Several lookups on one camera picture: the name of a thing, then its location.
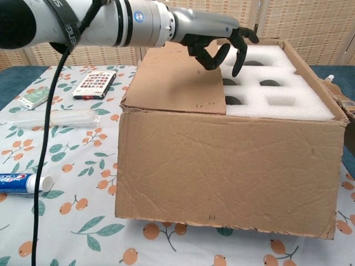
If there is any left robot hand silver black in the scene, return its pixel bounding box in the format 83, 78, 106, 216
169, 7, 260, 78

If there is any cardboard box with red tape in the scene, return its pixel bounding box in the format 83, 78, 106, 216
115, 37, 355, 241

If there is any colourful card pack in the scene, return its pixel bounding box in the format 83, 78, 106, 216
72, 71, 116, 100

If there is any bamboo folding screen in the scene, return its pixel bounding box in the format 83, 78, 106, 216
0, 0, 355, 71

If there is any white foam insert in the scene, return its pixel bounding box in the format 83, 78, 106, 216
219, 44, 342, 122

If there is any brown spout pouch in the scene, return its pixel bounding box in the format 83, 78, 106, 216
321, 74, 355, 120

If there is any clear bag of white sticks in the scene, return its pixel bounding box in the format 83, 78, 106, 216
5, 108, 102, 129

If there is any small green white pack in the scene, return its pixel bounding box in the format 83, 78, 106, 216
19, 86, 50, 109

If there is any blue white toothpaste tube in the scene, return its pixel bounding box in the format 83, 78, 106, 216
0, 172, 54, 195

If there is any floral print tablecloth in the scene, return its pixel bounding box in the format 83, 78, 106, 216
0, 65, 355, 266

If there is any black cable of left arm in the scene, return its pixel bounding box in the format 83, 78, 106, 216
29, 0, 111, 266

